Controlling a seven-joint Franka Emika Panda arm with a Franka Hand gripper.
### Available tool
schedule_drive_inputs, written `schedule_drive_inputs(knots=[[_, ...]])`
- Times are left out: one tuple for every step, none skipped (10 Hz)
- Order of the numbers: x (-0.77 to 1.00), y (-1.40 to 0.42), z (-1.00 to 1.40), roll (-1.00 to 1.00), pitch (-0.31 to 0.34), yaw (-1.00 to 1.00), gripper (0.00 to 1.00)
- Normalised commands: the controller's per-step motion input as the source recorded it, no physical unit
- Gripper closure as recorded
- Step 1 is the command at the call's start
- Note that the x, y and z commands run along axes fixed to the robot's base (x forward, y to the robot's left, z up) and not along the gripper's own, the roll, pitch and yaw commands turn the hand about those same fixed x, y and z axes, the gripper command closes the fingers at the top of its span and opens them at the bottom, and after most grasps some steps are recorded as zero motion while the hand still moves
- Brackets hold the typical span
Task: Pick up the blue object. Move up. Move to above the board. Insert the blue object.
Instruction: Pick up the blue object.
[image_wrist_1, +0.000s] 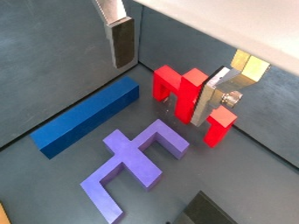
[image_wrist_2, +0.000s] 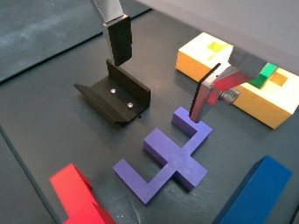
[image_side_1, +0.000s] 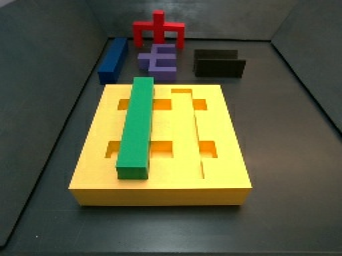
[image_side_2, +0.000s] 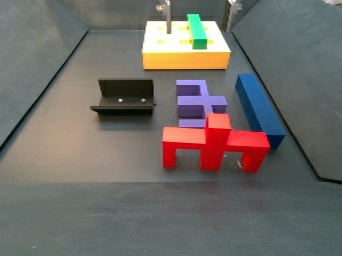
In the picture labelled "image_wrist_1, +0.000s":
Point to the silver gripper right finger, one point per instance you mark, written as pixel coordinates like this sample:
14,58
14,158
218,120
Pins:
221,89

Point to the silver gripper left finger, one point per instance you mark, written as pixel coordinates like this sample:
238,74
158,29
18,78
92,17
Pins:
121,30

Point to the long blue block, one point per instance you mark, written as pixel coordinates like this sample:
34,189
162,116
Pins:
64,131

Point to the yellow puzzle board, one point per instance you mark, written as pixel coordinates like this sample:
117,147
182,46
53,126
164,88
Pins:
5,219

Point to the red puzzle block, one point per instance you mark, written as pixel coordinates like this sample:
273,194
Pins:
186,86

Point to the purple puzzle block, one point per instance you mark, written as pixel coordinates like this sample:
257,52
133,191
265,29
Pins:
130,157

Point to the black block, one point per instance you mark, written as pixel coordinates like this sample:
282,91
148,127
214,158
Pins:
204,211

